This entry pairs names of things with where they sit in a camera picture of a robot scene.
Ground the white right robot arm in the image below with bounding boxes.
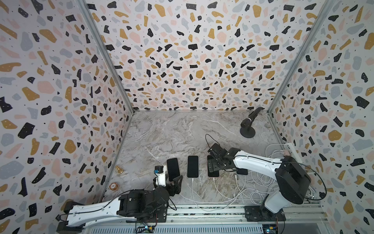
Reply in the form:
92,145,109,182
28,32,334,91
208,143,311,214

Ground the phone with pink case middle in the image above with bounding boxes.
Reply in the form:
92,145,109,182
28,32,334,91
207,155,220,178

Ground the white power strip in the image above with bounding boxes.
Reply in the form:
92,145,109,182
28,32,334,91
284,142,303,163

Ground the small gold figurine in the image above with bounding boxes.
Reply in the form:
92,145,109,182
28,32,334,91
115,166,124,174

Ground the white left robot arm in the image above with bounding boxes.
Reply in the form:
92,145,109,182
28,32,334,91
56,175,183,234

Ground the round copper tape roll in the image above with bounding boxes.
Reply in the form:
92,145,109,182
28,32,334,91
109,182,119,191

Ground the white charging cable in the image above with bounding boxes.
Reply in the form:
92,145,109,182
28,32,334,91
175,143,318,213

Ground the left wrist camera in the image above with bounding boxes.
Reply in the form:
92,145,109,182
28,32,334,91
154,165,166,187

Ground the aluminium mounting rail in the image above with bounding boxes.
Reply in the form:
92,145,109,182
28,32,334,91
84,204,331,234

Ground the phone with pink case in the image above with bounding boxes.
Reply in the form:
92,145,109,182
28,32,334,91
207,155,220,178
167,158,180,182

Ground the phone with light green case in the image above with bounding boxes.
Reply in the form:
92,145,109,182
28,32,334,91
236,168,248,176

